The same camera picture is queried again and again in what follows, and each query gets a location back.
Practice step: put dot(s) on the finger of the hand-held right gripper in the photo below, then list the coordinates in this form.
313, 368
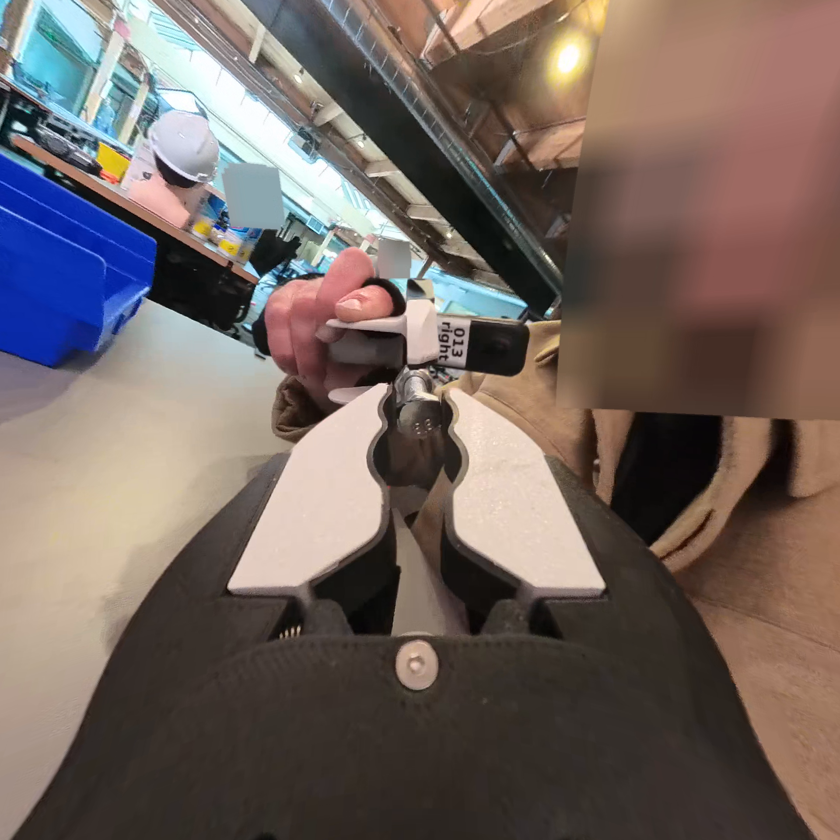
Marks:
420, 328

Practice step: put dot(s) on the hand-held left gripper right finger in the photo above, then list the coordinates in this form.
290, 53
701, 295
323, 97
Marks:
518, 512

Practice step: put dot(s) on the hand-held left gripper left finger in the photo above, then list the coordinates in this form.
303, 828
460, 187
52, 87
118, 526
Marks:
315, 512

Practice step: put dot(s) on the steel hex bolt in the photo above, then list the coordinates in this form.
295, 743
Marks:
420, 420

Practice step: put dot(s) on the blue plastic bin with divider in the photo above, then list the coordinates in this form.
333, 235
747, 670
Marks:
65, 275

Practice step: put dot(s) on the person's right forearm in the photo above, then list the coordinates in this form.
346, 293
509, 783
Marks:
295, 413

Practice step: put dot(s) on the grey desk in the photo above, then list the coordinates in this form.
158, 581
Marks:
131, 459

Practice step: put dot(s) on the wood top office desk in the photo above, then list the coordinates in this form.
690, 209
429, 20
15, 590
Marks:
197, 253

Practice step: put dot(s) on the person's right hand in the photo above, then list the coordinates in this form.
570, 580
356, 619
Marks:
302, 328

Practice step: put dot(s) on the person's black garment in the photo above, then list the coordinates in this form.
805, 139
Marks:
663, 472

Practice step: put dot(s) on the white wipes canister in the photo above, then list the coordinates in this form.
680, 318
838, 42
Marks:
203, 228
235, 244

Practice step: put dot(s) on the person's tan coat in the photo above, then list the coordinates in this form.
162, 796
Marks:
754, 590

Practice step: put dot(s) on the pink mannequin bust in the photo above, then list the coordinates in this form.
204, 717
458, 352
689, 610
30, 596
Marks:
157, 197

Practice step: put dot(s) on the white hard hat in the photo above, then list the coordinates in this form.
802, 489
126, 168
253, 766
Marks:
184, 144

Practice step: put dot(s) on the yellow container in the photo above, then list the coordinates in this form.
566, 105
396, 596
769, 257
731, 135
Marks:
111, 157

